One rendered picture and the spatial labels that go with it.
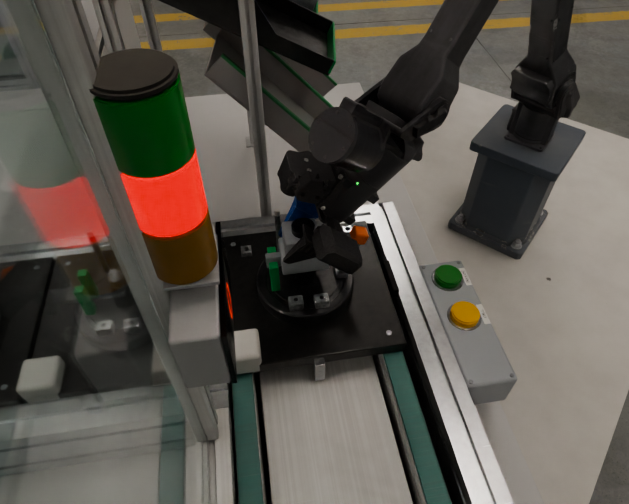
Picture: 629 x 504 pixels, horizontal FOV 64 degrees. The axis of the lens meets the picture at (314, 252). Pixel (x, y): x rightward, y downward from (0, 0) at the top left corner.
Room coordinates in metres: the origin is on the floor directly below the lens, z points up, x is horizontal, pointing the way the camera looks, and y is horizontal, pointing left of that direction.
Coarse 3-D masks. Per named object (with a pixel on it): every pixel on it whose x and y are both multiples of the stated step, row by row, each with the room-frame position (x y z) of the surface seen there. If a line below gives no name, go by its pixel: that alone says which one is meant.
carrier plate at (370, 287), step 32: (352, 224) 0.59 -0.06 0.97; (256, 256) 0.52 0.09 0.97; (256, 288) 0.45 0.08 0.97; (384, 288) 0.45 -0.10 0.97; (256, 320) 0.40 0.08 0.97; (352, 320) 0.40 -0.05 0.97; (384, 320) 0.40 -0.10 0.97; (288, 352) 0.35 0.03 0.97; (320, 352) 0.35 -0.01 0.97; (352, 352) 0.35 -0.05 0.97; (384, 352) 0.36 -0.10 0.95
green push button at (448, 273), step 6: (438, 270) 0.49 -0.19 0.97; (444, 270) 0.49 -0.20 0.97; (450, 270) 0.49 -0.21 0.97; (456, 270) 0.49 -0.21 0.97; (438, 276) 0.48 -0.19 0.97; (444, 276) 0.48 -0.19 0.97; (450, 276) 0.48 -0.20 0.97; (456, 276) 0.48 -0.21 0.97; (438, 282) 0.47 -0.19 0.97; (444, 282) 0.47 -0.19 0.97; (450, 282) 0.46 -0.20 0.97; (456, 282) 0.46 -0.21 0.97; (450, 288) 0.46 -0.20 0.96
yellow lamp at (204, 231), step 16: (208, 224) 0.25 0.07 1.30; (144, 240) 0.24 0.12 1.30; (160, 240) 0.23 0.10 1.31; (176, 240) 0.23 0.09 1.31; (192, 240) 0.23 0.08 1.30; (208, 240) 0.25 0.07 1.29; (160, 256) 0.23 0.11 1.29; (176, 256) 0.23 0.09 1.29; (192, 256) 0.23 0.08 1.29; (208, 256) 0.24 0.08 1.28; (160, 272) 0.23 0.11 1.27; (176, 272) 0.23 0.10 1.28; (192, 272) 0.23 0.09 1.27; (208, 272) 0.24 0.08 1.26
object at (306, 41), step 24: (168, 0) 0.67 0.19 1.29; (192, 0) 0.67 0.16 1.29; (216, 0) 0.67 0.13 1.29; (264, 0) 0.80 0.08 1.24; (288, 0) 0.80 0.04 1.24; (216, 24) 0.67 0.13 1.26; (264, 24) 0.67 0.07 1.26; (288, 24) 0.77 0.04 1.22; (312, 24) 0.80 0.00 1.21; (288, 48) 0.67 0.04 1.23; (312, 48) 0.72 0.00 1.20
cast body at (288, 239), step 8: (288, 224) 0.47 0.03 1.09; (296, 224) 0.46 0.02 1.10; (312, 224) 0.46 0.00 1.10; (288, 232) 0.46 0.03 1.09; (296, 232) 0.45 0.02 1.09; (280, 240) 0.47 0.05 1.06; (288, 240) 0.44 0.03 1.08; (296, 240) 0.44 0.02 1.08; (280, 248) 0.46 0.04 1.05; (288, 248) 0.43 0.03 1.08; (272, 256) 0.45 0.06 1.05; (280, 256) 0.45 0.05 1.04; (280, 264) 0.45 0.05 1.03; (288, 264) 0.43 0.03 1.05; (296, 264) 0.44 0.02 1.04; (304, 264) 0.44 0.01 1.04; (312, 264) 0.44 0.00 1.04; (320, 264) 0.44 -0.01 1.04; (288, 272) 0.43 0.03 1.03; (296, 272) 0.44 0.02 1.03
